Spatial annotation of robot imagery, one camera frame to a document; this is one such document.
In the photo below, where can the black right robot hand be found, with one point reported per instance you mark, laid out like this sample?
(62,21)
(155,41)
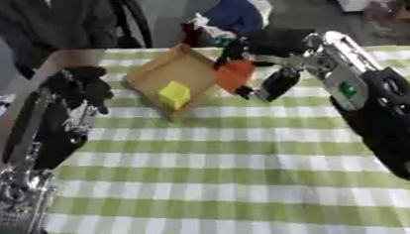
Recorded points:
(280,82)

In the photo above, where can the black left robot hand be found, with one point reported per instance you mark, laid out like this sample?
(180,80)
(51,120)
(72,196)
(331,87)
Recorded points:
(53,135)

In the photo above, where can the orange block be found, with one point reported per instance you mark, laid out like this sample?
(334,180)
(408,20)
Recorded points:
(234,75)

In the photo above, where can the silver and black right robot arm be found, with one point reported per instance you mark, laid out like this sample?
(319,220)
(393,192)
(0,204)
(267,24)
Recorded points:
(387,114)

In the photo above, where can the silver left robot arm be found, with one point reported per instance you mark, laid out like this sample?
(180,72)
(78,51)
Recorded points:
(19,209)

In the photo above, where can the tan cardboard box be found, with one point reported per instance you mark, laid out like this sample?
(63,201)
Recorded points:
(180,70)

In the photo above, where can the black bag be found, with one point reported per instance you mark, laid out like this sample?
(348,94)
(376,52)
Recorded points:
(280,39)

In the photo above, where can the blue and white bag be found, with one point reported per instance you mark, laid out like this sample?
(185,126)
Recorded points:
(236,13)

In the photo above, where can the yellow block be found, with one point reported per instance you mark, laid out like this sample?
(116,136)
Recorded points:
(175,94)

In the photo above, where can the brown cardboard clutter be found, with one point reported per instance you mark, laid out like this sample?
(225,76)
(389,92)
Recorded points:
(392,11)

